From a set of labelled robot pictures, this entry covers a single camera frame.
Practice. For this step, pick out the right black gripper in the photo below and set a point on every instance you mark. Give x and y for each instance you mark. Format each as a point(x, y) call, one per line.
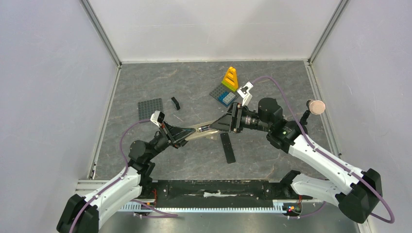
point(235, 117)

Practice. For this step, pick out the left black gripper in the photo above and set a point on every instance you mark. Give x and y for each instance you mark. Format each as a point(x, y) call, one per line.
point(179, 134)

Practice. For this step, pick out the black slim remote control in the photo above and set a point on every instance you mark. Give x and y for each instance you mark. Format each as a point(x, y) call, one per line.
point(227, 147)

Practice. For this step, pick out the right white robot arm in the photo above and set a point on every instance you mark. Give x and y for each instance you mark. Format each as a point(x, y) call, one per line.
point(354, 191)

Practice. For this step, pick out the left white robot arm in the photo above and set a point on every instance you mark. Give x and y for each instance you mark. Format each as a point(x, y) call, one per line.
point(87, 214)

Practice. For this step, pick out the grey blue lego plate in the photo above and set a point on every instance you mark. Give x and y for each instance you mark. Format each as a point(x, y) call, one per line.
point(224, 95)

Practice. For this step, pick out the small black plastic piece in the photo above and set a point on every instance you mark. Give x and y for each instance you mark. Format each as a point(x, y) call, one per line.
point(176, 103)

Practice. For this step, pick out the dark grey lego baseplate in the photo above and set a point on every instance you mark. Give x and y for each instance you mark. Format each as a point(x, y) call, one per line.
point(148, 107)

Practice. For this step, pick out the yellow green lego tower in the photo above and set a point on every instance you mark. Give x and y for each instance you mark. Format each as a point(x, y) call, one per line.
point(230, 79)

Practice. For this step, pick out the black microphone stand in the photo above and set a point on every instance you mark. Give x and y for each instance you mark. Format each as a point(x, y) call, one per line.
point(301, 123)

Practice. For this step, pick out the beige foam microphone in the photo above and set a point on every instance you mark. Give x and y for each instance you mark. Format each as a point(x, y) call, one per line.
point(316, 107)

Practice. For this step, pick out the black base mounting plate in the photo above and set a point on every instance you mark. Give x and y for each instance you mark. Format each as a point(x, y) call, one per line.
point(217, 193)

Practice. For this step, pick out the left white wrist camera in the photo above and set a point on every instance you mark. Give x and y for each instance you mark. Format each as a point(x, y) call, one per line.
point(157, 118)

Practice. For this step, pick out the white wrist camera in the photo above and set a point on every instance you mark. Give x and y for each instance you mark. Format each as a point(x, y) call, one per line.
point(244, 93)
point(157, 118)

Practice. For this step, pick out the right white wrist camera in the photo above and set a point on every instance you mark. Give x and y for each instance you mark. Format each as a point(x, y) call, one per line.
point(244, 93)

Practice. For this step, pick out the white slotted cable duct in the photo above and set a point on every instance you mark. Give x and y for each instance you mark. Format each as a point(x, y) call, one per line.
point(136, 207)

